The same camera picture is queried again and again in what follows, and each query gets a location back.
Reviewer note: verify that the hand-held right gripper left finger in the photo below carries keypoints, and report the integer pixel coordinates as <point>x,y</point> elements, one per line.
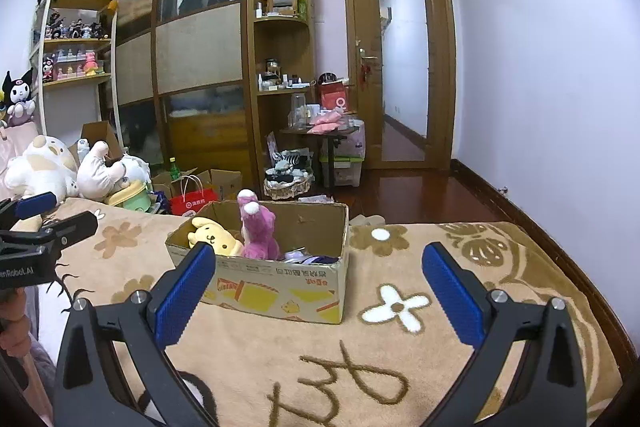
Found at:
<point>182,292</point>

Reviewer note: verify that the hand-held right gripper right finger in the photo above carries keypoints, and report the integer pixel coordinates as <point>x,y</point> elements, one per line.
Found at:
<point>452,292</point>

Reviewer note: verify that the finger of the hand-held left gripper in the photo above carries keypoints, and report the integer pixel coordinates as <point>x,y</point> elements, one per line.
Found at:
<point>35,205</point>
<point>70,227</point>

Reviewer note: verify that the yellow dog plush toy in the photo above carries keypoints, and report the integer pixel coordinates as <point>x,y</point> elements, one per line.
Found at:
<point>215,237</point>

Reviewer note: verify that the pink plush toy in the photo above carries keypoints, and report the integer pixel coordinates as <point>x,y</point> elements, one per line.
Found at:
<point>257,232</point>

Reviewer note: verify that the printed cardboard box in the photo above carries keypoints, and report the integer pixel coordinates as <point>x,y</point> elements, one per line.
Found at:
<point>280,292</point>

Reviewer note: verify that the purple-haired plush doll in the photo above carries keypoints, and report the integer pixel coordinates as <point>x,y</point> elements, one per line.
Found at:
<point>322,260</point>

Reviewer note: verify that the person's left hand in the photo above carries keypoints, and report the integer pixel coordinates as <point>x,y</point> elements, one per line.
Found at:
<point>11,312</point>

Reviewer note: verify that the large white cat plush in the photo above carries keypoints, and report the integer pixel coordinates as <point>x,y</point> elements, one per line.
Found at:
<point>40,167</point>

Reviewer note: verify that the white plush with pink paws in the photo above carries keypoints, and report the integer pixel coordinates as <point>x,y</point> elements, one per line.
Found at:
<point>100,174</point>

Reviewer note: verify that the green yellow plush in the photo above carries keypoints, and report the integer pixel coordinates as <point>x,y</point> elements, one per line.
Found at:
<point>132,199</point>

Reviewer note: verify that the white fluffy plush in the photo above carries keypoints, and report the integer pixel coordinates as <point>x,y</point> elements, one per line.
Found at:
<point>135,167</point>

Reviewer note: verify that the brown floral blanket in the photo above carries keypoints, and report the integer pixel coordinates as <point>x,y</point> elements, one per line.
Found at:
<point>450,382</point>

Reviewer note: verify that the red paper bag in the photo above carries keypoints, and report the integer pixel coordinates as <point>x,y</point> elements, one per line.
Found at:
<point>192,202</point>

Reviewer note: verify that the open brown cardboard box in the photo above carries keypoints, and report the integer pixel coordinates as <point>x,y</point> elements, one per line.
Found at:
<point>97,134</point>

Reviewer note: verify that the black white bunny plush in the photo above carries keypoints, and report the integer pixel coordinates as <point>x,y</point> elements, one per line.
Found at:
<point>19,94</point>

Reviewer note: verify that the low open cardboard box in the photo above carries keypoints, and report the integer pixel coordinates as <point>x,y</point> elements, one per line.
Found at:
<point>227,182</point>

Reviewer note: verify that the green bottle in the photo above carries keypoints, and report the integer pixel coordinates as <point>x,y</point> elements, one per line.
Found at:
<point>174,169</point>

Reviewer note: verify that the basket of socks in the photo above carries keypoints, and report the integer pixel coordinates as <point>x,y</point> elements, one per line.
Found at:
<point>290,179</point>

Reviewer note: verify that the clear storage bin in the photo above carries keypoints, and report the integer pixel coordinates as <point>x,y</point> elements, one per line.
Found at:
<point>350,162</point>

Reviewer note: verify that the white wooden display shelf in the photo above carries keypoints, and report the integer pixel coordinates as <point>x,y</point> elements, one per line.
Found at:
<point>80,39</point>

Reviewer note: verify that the rows of small figurines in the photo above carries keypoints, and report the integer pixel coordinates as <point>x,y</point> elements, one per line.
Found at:
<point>70,27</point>

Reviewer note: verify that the dark side table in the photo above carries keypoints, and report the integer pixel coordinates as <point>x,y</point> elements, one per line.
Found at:
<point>325,136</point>

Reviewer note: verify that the pink packets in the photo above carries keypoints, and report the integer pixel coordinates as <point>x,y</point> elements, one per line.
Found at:
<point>325,121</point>

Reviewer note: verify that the clear plastic jar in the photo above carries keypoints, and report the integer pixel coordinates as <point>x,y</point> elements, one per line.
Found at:
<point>298,112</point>

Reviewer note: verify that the wooden wardrobe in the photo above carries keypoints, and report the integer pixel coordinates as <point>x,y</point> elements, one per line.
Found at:
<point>200,47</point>

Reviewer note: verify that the red bag with white print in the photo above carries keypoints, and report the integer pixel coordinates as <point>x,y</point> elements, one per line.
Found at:
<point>334,97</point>

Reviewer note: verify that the wooden corner shelf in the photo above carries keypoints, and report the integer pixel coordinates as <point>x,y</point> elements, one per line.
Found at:
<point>285,37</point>

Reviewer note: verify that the wooden door with mirror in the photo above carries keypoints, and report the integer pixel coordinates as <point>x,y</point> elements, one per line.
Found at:
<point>365,7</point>

